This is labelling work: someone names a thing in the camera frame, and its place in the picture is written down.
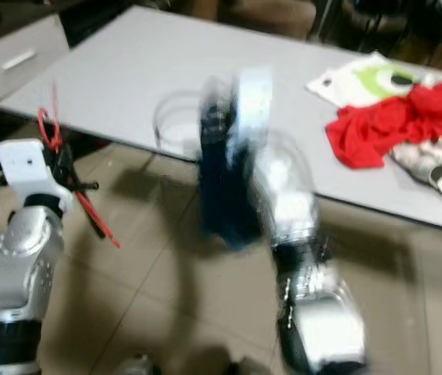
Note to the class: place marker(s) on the red clothes hanger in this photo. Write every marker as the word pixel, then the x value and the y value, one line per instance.
pixel 100 226

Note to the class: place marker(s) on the blue denim jeans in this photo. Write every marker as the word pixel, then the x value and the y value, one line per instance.
pixel 225 180

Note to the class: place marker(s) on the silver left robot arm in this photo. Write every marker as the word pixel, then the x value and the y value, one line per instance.
pixel 18 266

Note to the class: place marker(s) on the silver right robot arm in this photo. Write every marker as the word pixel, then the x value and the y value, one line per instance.
pixel 322 328

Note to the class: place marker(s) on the white drawer unit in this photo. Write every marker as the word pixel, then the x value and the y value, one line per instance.
pixel 10 66

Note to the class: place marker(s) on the grey table with black legs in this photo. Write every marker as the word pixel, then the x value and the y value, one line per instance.
pixel 143 78

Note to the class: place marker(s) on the robot left leg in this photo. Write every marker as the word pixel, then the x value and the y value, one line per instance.
pixel 139 367

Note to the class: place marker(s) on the robot leg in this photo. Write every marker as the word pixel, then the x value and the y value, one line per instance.
pixel 139 367
pixel 240 369

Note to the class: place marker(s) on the brown upholstered seat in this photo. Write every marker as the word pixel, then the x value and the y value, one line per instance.
pixel 260 16

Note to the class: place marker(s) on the robot right leg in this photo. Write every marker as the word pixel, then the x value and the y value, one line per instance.
pixel 240 369

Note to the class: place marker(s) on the plain red shirt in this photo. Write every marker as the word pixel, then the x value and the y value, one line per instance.
pixel 377 129

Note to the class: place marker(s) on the white t-shirt with green print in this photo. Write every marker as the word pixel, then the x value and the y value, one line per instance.
pixel 369 78

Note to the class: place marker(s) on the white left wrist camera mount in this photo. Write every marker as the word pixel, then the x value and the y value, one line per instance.
pixel 27 168

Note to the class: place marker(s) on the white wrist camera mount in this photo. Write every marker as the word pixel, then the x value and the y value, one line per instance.
pixel 256 101
pixel 27 168

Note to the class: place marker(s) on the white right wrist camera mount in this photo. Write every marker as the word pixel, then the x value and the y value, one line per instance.
pixel 256 101

